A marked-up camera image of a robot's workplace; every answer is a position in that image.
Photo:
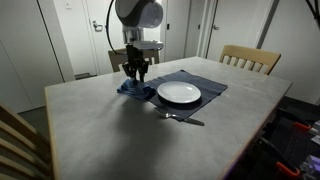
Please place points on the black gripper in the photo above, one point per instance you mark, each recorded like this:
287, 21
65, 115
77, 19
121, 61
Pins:
133, 53

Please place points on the blue microfibre towel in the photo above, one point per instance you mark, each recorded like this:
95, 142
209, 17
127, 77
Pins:
135, 90

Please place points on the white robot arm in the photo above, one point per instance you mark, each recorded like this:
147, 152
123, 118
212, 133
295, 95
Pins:
143, 13

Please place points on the white round plate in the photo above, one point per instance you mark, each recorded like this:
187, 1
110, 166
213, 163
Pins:
179, 91

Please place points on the black door latch plate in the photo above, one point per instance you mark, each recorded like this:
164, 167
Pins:
167, 26
198, 26

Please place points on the wooden slat-back chair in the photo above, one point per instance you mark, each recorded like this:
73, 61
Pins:
115, 58
250, 52
20, 140

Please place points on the metal spoon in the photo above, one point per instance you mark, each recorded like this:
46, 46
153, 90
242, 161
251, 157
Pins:
161, 114

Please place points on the dark blue placemat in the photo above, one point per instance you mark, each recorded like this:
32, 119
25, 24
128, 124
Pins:
210, 88

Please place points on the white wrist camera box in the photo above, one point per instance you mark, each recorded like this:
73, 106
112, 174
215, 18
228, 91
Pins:
150, 45

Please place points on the white wall switch plate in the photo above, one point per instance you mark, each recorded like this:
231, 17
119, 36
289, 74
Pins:
68, 4

